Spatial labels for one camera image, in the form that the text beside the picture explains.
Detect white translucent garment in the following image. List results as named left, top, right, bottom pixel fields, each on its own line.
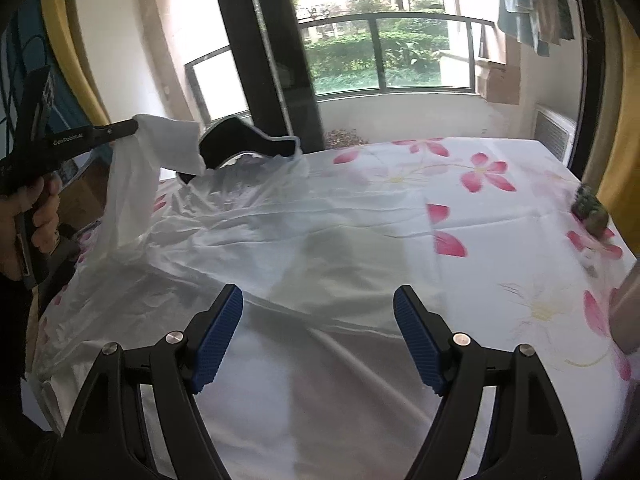
left=30, top=140, right=487, bottom=479

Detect hanging laundry clothes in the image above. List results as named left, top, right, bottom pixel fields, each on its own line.
left=497, top=0, right=576, bottom=56

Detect person's left hand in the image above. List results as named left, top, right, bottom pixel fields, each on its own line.
left=1, top=174, right=61, bottom=281

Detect brown cardboard box bedside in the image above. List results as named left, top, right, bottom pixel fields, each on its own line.
left=58, top=157, right=110, bottom=231

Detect teal curtain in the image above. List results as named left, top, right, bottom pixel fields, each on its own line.
left=1, top=0, right=91, bottom=157

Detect yellow curtain left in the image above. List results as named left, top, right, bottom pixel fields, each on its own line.
left=40, top=0, right=110, bottom=126

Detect yellow curtain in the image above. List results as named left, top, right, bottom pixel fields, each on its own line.
left=40, top=0, right=110, bottom=126
left=598, top=6, right=640, bottom=255

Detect floral white bed sheet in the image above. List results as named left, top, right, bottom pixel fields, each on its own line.
left=29, top=136, right=639, bottom=480

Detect small dark green toy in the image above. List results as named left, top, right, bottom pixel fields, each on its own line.
left=570, top=183, right=610, bottom=238

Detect yellow curtain right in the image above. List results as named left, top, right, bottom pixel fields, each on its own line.
left=598, top=6, right=640, bottom=255

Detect white air conditioner unit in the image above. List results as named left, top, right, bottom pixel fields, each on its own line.
left=534, top=105, right=577, bottom=167

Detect black balcony railing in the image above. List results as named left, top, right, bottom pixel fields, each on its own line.
left=184, top=11, right=496, bottom=122

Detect cardboard box on balcony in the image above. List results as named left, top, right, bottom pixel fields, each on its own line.
left=475, top=58, right=521, bottom=105

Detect black sliding door frame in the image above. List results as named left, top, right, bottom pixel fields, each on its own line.
left=218, top=0, right=326, bottom=153

